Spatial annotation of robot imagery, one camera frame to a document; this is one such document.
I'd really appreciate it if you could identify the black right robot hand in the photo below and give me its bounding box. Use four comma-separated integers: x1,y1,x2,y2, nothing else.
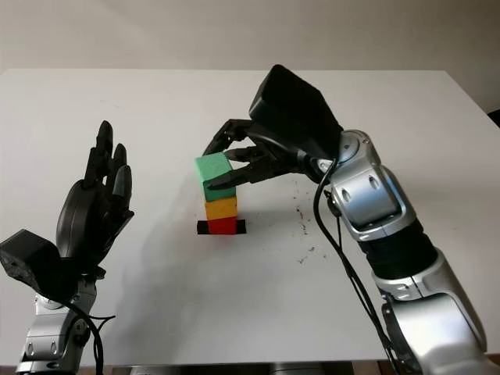
202,119,334,192

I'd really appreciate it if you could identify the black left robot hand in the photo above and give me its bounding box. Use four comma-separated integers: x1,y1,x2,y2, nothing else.
55,120,135,280

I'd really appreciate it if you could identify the green wooden block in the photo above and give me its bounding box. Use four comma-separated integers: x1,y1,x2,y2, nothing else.
194,152,238,202

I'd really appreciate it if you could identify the yellow wooden block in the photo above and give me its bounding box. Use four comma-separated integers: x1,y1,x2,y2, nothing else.
205,197,238,222

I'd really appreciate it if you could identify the red wooden block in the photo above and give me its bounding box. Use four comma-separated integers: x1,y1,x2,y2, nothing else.
206,217,238,235

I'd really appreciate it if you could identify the black tape strip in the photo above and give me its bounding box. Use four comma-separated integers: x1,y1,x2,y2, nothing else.
197,220,246,236

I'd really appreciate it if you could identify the dark robot torso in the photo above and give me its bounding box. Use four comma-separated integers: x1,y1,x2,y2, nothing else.
128,361,352,375

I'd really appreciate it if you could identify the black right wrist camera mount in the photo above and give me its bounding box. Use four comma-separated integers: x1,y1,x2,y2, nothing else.
248,64,345,161

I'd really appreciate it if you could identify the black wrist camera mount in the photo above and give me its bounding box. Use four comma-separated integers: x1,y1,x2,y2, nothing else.
248,64,345,161
0,229,79,304

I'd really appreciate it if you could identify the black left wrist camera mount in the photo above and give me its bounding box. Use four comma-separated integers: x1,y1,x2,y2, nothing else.
0,229,79,304

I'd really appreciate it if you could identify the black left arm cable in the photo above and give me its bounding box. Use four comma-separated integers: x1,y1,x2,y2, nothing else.
62,300,116,375

